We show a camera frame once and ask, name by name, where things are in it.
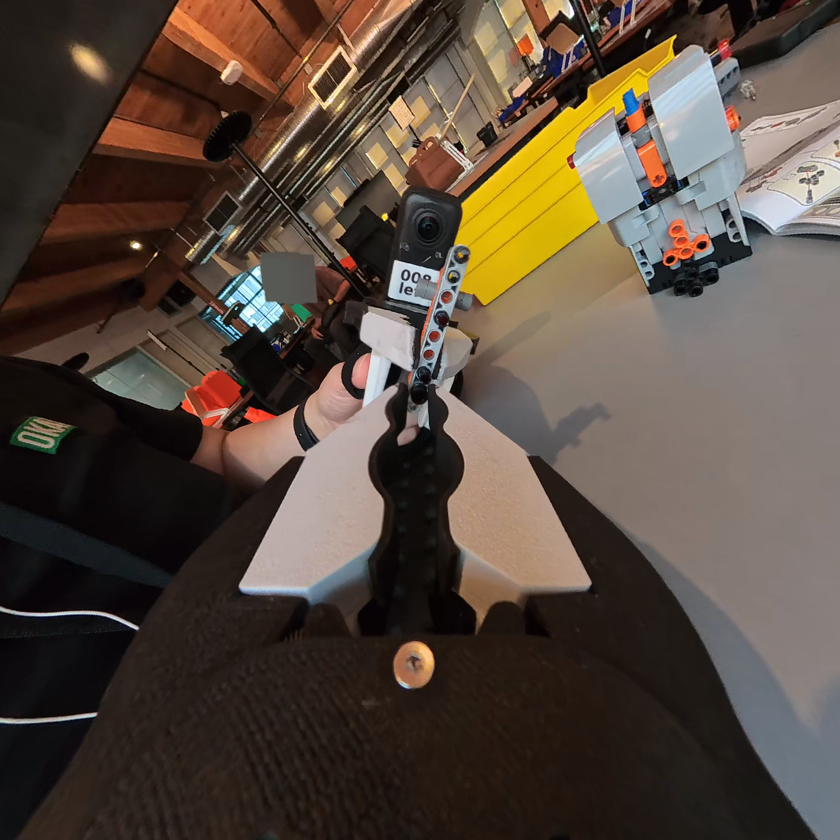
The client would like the grey building-block robot model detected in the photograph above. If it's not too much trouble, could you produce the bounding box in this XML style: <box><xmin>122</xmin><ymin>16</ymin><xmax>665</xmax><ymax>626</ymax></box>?
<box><xmin>567</xmin><ymin>45</ymin><xmax>754</xmax><ymax>298</ymax></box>

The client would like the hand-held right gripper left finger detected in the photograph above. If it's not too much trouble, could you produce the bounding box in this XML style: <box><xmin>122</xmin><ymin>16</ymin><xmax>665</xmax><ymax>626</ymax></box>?
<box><xmin>239</xmin><ymin>387</ymin><xmax>421</xmax><ymax>634</ymax></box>

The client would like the white earphone cable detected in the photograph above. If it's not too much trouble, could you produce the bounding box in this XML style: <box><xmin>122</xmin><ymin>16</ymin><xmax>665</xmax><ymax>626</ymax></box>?
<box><xmin>0</xmin><ymin>605</ymin><xmax>143</xmax><ymax>727</ymax></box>

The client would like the person's left hand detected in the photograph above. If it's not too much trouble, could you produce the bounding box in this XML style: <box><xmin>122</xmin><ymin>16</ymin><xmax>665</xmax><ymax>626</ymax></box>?
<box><xmin>308</xmin><ymin>357</ymin><xmax>374</xmax><ymax>455</ymax></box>

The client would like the white instruction booklet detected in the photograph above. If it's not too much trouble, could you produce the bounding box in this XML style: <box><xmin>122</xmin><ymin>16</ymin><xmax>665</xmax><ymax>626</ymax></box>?
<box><xmin>735</xmin><ymin>98</ymin><xmax>840</xmax><ymax>238</ymax></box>

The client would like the grey beam with orange rack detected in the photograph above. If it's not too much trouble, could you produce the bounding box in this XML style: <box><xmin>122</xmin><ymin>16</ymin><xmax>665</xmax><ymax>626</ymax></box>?
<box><xmin>406</xmin><ymin>246</ymin><xmax>475</xmax><ymax>431</ymax></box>

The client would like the black stand pole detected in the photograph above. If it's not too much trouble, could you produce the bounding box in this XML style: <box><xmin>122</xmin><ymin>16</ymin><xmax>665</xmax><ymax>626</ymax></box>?
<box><xmin>201</xmin><ymin>109</ymin><xmax>372</xmax><ymax>300</ymax></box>

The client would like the black panel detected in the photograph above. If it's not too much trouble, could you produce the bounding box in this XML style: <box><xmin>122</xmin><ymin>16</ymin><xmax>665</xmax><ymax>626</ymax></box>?
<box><xmin>0</xmin><ymin>0</ymin><xmax>179</xmax><ymax>308</ymax></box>

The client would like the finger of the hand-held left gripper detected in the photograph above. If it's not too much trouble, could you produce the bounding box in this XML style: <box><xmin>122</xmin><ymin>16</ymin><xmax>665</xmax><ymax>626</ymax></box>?
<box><xmin>432</xmin><ymin>330</ymin><xmax>475</xmax><ymax>382</ymax></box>
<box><xmin>359</xmin><ymin>308</ymin><xmax>422</xmax><ymax>368</ymax></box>

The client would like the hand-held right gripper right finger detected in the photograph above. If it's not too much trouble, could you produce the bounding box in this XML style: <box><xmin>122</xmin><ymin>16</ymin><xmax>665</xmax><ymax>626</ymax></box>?
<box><xmin>425</xmin><ymin>395</ymin><xmax>593</xmax><ymax>630</ymax></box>

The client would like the person's left forearm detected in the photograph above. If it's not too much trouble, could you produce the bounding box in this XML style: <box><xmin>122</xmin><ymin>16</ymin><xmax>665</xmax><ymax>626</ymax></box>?
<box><xmin>189</xmin><ymin>403</ymin><xmax>309</xmax><ymax>494</ymax></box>

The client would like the orange plastic crate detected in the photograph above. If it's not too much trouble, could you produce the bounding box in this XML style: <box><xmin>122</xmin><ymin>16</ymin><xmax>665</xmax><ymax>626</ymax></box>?
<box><xmin>180</xmin><ymin>369</ymin><xmax>278</xmax><ymax>429</ymax></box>

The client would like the black wristband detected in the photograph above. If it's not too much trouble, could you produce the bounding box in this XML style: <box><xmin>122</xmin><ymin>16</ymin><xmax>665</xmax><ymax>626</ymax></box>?
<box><xmin>293</xmin><ymin>402</ymin><xmax>322</xmax><ymax>453</ymax></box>

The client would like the person's black shirt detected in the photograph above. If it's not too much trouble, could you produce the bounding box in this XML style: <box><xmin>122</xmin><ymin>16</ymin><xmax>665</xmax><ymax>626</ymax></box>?
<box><xmin>0</xmin><ymin>354</ymin><xmax>253</xmax><ymax>840</ymax></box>

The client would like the yellow storage bin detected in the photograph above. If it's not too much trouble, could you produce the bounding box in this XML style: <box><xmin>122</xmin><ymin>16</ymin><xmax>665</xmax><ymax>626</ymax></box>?
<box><xmin>453</xmin><ymin>34</ymin><xmax>681</xmax><ymax>307</ymax></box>

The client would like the metal ventilation duct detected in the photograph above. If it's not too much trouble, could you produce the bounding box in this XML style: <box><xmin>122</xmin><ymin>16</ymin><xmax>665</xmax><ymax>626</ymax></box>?
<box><xmin>184</xmin><ymin>0</ymin><xmax>462</xmax><ymax>265</ymax></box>

